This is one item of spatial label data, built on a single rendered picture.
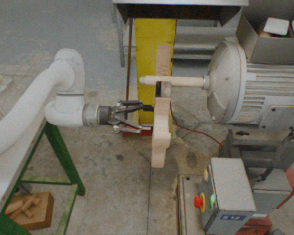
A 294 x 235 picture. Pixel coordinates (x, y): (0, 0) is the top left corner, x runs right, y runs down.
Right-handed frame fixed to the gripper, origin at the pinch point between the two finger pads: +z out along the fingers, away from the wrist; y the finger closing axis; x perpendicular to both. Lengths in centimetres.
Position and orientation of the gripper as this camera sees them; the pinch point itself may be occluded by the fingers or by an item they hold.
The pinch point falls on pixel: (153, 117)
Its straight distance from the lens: 83.7
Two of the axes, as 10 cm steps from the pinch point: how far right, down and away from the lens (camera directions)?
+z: 10.0, 0.5, -0.3
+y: -0.5, 9.1, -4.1
